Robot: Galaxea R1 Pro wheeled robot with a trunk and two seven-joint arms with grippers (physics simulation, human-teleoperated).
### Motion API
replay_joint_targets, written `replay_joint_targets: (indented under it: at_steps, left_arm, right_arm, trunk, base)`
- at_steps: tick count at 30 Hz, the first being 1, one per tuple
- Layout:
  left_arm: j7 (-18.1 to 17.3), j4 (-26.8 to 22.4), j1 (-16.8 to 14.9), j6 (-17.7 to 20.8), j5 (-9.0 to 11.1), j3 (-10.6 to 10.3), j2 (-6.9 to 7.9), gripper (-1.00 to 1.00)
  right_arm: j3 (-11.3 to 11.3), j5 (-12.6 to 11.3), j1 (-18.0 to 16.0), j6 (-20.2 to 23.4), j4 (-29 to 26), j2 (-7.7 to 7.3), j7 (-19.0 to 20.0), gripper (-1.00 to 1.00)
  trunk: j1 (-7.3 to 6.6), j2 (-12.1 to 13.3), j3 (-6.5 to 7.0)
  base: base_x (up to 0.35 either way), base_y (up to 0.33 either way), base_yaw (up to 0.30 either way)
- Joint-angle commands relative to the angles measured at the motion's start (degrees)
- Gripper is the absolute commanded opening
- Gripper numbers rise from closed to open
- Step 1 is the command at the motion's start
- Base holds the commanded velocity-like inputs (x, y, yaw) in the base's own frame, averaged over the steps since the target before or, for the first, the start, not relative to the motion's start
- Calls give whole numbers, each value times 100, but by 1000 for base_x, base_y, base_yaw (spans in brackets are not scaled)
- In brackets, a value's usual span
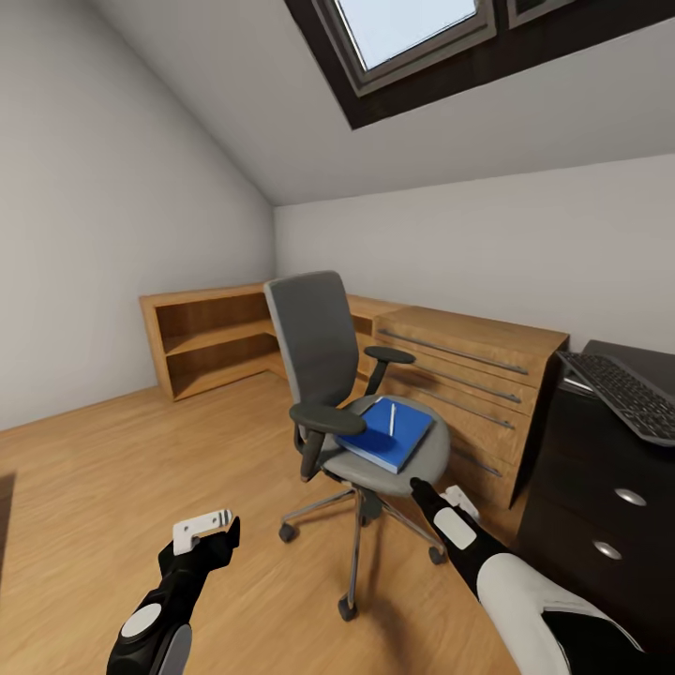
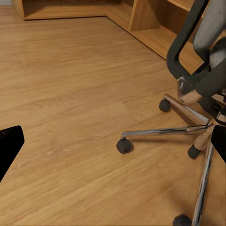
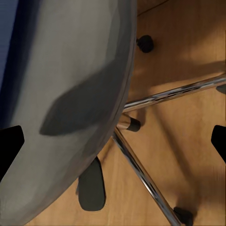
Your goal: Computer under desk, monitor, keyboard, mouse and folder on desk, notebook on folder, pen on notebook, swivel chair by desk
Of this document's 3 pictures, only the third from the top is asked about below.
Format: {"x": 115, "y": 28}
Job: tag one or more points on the swivel chair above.
{"x": 66, "y": 82}

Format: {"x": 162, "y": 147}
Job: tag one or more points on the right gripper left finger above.
{"x": 11, "y": 141}

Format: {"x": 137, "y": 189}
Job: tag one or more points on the folder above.
{"x": 8, "y": 9}

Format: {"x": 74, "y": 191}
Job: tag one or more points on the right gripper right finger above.
{"x": 218, "y": 139}

